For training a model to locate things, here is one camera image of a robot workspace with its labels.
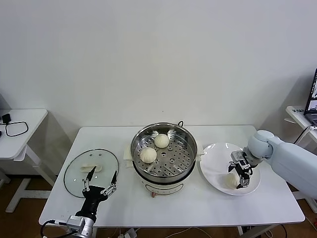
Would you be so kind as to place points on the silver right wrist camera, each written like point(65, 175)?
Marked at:
point(238, 157)

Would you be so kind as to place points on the white printed label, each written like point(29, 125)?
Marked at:
point(298, 111)

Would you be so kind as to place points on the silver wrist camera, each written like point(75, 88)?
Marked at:
point(238, 157)
point(75, 223)

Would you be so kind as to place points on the white round plate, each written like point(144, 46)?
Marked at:
point(213, 158)

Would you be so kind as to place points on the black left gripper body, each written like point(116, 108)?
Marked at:
point(94, 196)

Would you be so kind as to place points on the black power adapter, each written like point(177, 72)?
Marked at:
point(6, 118)

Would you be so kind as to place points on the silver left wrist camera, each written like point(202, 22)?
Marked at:
point(75, 223)

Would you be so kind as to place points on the white side table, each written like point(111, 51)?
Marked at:
point(24, 129)

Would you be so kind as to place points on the small white pen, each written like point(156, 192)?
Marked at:
point(288, 120)

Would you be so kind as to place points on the white steamed baozi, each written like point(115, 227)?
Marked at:
point(148, 155)
point(162, 140)
point(229, 182)

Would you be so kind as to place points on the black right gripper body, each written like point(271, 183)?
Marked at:
point(245, 171)

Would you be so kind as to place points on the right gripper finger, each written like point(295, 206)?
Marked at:
point(244, 182)
point(231, 167)

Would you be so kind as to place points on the white electric cooking pot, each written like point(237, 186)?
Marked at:
point(163, 187)

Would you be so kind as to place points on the white desk with legs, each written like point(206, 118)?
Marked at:
point(296, 116)

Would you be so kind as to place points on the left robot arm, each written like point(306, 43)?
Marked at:
point(88, 228)

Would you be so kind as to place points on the white power strip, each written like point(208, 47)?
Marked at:
point(129, 233)

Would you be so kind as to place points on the perforated steel steamer basket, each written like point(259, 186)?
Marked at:
point(180, 148)

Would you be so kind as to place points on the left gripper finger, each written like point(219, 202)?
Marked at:
point(90, 175)
point(114, 179)

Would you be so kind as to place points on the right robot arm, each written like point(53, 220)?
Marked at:
point(284, 153)

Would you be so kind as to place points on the round glass pot lid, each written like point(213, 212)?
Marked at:
point(71, 178)

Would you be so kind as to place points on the open grey laptop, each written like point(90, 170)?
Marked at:
point(312, 99)

